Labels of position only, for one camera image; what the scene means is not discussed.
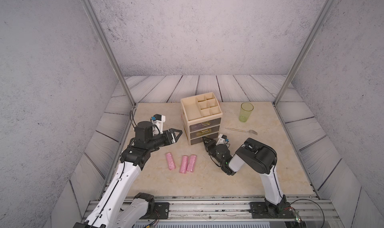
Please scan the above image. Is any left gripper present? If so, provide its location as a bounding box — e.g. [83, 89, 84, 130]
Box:
[145, 128, 182, 152]

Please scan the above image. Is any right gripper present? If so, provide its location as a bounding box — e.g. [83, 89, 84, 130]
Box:
[202, 136, 225, 167]

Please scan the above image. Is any transparent drawer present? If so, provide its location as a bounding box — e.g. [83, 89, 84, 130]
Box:
[190, 118, 221, 133]
[190, 133, 219, 145]
[190, 126, 220, 139]

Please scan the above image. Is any beige drawer organizer cabinet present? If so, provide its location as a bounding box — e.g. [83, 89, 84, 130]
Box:
[181, 92, 223, 144]

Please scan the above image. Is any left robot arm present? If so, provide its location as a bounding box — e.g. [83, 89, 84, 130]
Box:
[74, 121, 183, 228]

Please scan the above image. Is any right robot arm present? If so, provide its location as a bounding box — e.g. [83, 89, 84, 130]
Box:
[203, 137, 289, 216]

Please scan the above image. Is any pink bag roll left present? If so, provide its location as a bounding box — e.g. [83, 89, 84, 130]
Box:
[166, 152, 176, 171]

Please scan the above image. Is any pink bag roll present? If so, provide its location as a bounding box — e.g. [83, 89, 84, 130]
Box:
[166, 152, 176, 171]
[187, 155, 197, 173]
[179, 156, 189, 174]

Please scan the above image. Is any pink bag roll middle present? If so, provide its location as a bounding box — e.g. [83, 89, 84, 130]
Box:
[179, 156, 189, 174]

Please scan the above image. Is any pink bag roll right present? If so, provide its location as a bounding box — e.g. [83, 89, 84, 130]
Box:
[187, 155, 197, 173]

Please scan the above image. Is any metal spoon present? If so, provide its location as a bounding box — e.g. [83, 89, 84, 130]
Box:
[226, 128, 258, 136]

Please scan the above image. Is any green translucent cup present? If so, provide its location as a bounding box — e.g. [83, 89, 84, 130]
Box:
[239, 103, 254, 123]

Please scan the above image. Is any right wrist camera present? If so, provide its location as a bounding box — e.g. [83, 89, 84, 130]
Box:
[216, 134, 229, 146]

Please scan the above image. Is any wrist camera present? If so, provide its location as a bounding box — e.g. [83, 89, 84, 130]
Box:
[151, 114, 166, 136]
[216, 134, 229, 146]

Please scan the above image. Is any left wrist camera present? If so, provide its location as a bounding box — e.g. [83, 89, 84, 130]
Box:
[151, 114, 166, 136]

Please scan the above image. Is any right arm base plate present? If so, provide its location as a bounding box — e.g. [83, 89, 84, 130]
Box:
[249, 200, 296, 219]

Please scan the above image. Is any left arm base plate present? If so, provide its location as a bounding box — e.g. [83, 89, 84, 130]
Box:
[141, 202, 170, 220]

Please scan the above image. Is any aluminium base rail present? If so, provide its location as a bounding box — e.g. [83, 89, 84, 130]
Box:
[78, 195, 346, 228]

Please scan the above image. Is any left aluminium frame post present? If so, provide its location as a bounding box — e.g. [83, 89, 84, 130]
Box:
[80, 0, 136, 107]

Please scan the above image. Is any aluminium frame post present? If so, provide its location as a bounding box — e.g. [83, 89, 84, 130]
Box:
[273, 0, 337, 107]
[80, 0, 136, 107]

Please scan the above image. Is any right aluminium frame post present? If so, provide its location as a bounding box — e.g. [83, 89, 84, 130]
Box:
[273, 0, 337, 107]

